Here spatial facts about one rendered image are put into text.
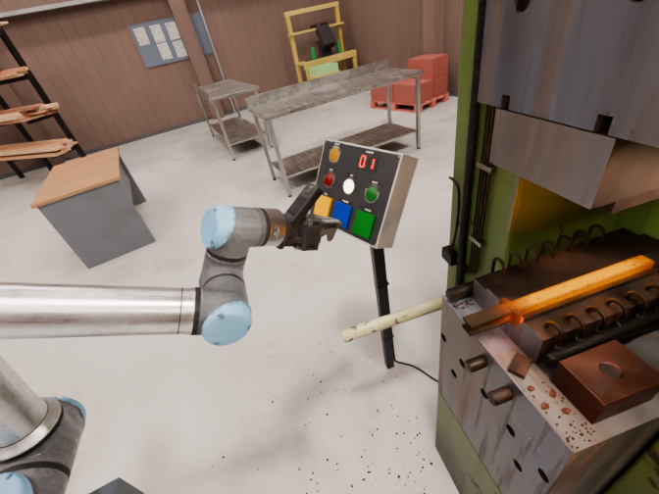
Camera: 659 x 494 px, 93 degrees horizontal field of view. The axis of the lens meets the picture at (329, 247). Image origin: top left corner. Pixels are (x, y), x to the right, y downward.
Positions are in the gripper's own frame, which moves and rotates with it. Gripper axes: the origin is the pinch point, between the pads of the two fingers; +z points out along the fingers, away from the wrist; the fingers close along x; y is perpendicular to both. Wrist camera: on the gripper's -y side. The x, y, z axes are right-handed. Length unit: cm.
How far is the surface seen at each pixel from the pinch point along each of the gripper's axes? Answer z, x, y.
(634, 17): -18, 51, -37
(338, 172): 11.0, -16.0, -11.8
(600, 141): -13, 52, -26
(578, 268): 26, 51, -6
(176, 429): -15, -64, 132
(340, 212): 10.3, -10.1, -0.1
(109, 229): -14, -281, 98
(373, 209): 11.0, 2.0, -4.6
